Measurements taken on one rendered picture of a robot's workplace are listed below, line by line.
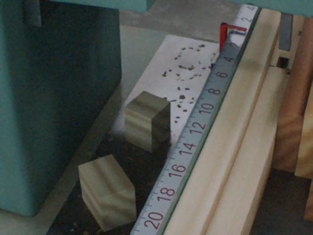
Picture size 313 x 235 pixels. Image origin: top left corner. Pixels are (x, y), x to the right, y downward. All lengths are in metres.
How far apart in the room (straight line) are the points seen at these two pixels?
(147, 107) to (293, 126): 0.21
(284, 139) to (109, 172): 0.17
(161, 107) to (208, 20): 1.77
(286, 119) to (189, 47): 0.34
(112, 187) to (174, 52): 0.26
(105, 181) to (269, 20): 0.19
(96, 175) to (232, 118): 0.16
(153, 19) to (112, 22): 1.73
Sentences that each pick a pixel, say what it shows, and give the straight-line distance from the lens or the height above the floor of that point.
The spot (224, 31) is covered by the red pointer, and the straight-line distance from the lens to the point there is 0.51.
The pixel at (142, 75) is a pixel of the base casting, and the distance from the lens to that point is 0.73.
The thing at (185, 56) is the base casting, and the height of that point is 0.80.
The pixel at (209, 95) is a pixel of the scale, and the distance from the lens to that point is 0.44.
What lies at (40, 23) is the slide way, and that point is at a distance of 0.48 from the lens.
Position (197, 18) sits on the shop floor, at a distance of 2.39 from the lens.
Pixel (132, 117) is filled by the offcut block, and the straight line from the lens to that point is 0.62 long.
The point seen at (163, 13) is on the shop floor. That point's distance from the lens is 2.42.
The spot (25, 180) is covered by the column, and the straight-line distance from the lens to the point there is 0.55.
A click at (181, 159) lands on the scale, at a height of 0.96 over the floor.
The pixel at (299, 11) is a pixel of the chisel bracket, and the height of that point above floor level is 1.01.
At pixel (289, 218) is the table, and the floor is 0.90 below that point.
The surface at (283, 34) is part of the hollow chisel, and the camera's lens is 0.50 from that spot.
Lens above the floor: 1.23
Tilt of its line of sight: 40 degrees down
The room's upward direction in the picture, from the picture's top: 1 degrees counter-clockwise
